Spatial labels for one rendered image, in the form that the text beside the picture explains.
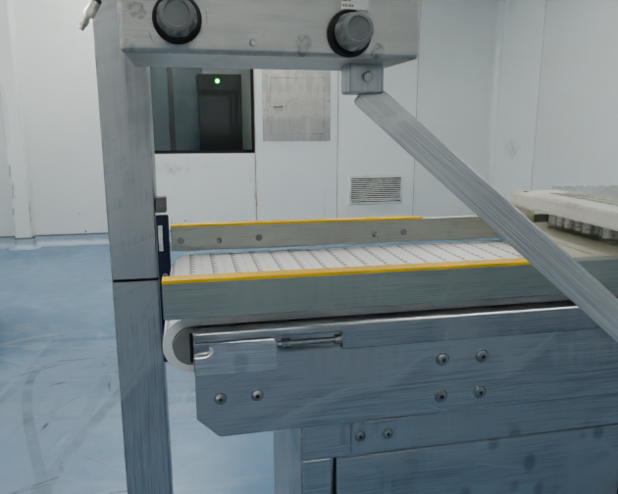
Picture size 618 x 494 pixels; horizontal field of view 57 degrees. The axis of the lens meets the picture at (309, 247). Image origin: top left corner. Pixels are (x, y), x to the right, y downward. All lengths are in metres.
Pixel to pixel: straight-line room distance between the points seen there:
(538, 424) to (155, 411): 0.49
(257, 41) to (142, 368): 0.51
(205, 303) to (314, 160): 5.43
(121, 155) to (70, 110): 5.06
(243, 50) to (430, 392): 0.35
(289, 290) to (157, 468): 0.46
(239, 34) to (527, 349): 0.39
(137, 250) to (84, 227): 5.12
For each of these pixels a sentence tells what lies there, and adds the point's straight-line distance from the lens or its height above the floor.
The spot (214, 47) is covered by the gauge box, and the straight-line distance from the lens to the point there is 0.43.
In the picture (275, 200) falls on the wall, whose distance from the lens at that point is 5.85.
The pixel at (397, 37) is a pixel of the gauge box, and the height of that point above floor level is 1.17.
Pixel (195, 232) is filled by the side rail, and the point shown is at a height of 0.97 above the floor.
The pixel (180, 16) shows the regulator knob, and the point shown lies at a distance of 0.41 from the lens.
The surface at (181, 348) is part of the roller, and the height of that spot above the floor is 0.92.
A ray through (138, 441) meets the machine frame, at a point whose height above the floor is 0.68.
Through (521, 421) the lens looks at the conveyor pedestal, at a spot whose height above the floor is 0.79.
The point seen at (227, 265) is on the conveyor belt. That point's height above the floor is 0.94.
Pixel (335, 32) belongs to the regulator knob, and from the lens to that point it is 0.44.
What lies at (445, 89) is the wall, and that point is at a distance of 6.36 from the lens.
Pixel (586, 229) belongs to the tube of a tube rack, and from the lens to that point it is 0.78.
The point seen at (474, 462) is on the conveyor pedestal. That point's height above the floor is 0.74.
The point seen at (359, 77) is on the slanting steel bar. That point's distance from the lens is 0.49.
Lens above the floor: 1.10
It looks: 12 degrees down
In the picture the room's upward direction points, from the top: straight up
